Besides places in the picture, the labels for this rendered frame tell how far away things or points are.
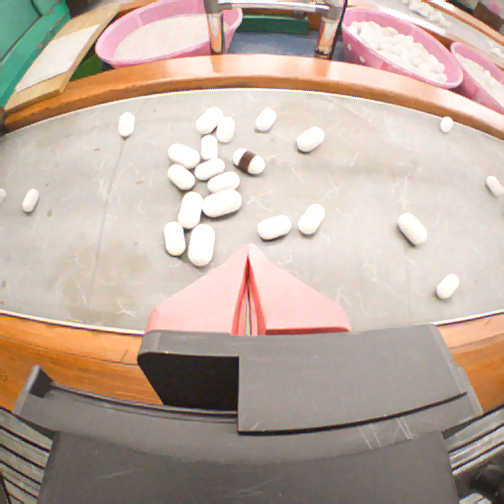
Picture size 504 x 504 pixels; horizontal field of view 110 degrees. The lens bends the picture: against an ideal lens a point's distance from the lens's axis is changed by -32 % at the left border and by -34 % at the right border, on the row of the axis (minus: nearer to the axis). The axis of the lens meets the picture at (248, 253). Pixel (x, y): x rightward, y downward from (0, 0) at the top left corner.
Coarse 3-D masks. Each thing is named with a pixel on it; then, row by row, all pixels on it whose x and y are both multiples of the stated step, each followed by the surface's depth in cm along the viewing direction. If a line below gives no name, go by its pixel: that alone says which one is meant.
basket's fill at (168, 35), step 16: (176, 16) 38; (192, 16) 38; (144, 32) 37; (160, 32) 35; (176, 32) 35; (192, 32) 35; (128, 48) 35; (144, 48) 34; (160, 48) 34; (176, 48) 34
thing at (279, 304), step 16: (256, 256) 10; (256, 272) 8; (272, 272) 8; (256, 288) 7; (272, 288) 7; (288, 288) 7; (304, 288) 7; (256, 304) 7; (272, 304) 6; (288, 304) 6; (304, 304) 6; (320, 304) 6; (336, 304) 6; (256, 320) 11; (272, 320) 5; (288, 320) 5; (304, 320) 5; (320, 320) 5; (336, 320) 5
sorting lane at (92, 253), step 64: (64, 128) 29; (192, 128) 28; (256, 128) 28; (320, 128) 28; (384, 128) 29; (64, 192) 26; (128, 192) 26; (256, 192) 26; (320, 192) 26; (384, 192) 26; (448, 192) 26; (0, 256) 24; (64, 256) 24; (128, 256) 24; (320, 256) 24; (384, 256) 24; (448, 256) 24; (64, 320) 23; (128, 320) 23; (384, 320) 23; (448, 320) 22
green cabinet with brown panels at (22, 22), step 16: (0, 0) 15; (16, 0) 18; (32, 0) 22; (48, 0) 26; (0, 16) 17; (16, 16) 21; (32, 16) 25; (0, 32) 19; (16, 32) 23; (0, 48) 21
